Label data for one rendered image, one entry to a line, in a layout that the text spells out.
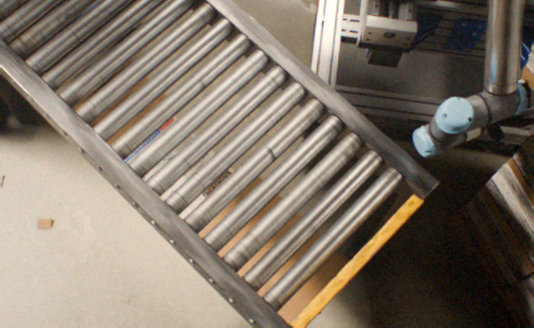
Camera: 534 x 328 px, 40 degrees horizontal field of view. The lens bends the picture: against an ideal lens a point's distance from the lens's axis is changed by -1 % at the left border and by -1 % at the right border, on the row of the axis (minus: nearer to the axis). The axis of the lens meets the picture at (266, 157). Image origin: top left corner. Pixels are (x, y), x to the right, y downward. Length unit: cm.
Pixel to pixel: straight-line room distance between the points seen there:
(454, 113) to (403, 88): 91
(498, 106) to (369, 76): 90
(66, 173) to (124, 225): 29
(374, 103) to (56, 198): 114
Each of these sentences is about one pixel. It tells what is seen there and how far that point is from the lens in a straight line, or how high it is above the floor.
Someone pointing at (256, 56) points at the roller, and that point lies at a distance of 188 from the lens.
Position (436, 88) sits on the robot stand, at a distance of 259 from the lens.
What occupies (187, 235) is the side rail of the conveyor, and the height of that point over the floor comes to 80.
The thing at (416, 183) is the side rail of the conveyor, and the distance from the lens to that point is 180.
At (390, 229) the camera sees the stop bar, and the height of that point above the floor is 82.
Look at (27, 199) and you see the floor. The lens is 267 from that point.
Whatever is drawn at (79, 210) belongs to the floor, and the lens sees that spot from 261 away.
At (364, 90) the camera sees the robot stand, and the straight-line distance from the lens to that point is 251.
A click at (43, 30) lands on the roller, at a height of 80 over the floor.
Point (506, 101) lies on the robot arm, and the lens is 173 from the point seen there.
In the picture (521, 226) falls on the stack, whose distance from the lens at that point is 219.
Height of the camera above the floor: 246
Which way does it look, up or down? 70 degrees down
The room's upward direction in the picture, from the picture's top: 7 degrees clockwise
